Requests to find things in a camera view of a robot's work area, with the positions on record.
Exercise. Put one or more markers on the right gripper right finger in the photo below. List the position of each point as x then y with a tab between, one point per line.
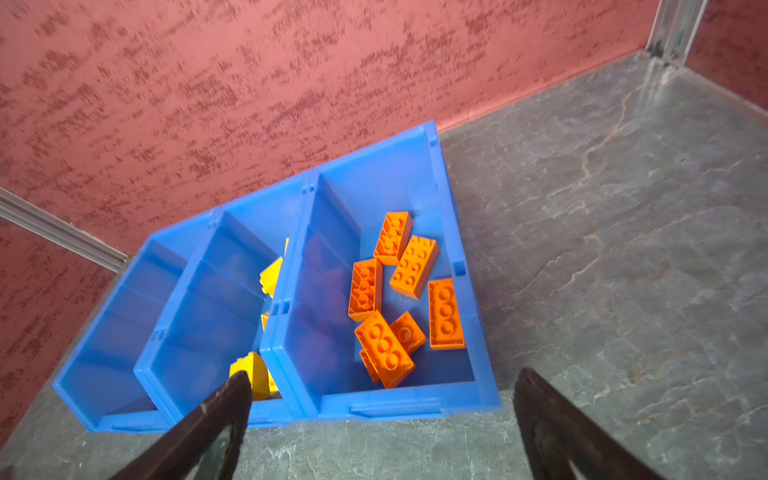
559	438

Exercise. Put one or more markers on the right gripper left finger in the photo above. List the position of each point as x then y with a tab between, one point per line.
204	445

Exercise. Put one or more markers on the orange lego stack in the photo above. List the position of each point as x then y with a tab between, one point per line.
386	349

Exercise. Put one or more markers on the yellow long lego bottom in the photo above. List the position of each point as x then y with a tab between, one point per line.
270	275

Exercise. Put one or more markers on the blue three-compartment bin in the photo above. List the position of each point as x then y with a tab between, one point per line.
190	304

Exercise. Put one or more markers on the orange lego slanted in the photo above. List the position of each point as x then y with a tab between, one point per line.
446	331

